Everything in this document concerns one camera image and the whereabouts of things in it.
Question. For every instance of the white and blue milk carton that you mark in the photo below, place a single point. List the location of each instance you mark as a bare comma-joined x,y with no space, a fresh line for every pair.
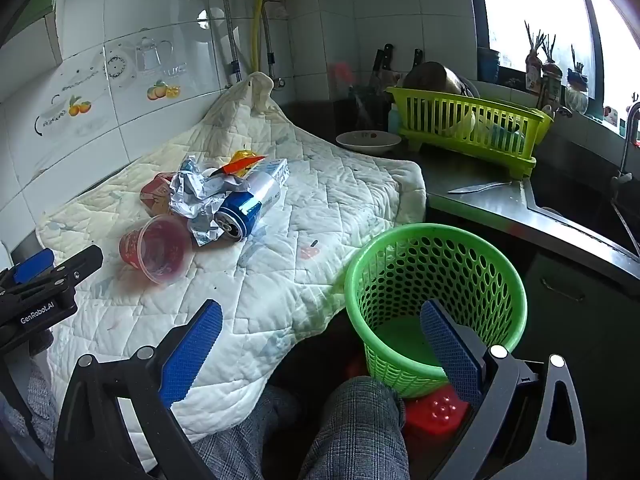
275,167

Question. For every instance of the metal pot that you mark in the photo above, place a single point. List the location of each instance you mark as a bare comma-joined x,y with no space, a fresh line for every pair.
435,77

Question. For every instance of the yellow snack packet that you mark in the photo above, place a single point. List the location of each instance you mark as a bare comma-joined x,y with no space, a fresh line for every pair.
242,162

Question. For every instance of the metal faucet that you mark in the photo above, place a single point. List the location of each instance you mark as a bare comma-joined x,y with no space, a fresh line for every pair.
631,125

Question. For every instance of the blue drink can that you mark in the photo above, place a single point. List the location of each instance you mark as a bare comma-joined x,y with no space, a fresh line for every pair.
245,207

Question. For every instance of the green plastic wastebasket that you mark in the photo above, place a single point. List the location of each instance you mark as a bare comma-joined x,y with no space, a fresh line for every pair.
380,280

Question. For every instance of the metal pipe with valve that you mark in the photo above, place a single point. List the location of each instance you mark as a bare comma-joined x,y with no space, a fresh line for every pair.
270,55

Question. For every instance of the white plate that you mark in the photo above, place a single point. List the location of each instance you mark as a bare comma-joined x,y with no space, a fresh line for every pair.
367,141

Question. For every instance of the red drink can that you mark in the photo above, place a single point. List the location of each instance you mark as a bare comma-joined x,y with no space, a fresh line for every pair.
155,195

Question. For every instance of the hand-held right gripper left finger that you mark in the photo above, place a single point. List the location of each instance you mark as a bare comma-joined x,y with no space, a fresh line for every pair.
192,355

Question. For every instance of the red tinted plastic cup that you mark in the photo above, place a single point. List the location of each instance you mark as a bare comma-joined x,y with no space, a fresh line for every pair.
135,250

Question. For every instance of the person's plaid trousers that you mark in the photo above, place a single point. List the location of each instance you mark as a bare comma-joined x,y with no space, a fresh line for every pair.
350,425

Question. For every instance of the jar with sprouting plant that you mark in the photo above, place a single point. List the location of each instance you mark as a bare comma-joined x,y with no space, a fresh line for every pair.
533,67
577,92
551,82

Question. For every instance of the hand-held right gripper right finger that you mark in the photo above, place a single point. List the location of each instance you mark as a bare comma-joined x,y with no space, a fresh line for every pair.
450,355

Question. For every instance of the dark knife holder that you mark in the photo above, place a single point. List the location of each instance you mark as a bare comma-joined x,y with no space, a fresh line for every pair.
370,105

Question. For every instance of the window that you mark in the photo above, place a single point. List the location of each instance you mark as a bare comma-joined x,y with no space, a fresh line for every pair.
540,5

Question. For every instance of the white quilted blanket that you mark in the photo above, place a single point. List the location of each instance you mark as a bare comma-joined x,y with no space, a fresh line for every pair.
325,200

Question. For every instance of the pink brush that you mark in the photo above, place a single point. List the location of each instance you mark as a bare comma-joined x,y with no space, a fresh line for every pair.
342,73

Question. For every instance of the red plastic stool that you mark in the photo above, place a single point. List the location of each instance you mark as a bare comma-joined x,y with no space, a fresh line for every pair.
435,410

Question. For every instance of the steel kitchen knife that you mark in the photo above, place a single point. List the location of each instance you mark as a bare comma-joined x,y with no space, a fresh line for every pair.
475,188

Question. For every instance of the green plastic dish rack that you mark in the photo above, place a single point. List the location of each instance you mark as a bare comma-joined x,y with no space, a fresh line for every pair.
450,110

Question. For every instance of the dark kitchen cabinet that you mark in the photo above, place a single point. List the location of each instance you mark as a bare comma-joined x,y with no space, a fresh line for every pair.
575,320

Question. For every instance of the blue cup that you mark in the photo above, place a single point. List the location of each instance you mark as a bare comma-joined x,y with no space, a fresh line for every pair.
488,65

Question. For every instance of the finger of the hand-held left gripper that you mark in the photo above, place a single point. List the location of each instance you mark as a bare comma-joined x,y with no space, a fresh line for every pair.
82,262
32,262

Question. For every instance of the steel sink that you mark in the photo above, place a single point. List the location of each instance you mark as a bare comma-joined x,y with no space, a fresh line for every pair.
575,202

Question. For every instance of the crumpled silver foil wrapper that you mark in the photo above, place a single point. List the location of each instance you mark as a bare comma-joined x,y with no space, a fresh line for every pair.
195,190

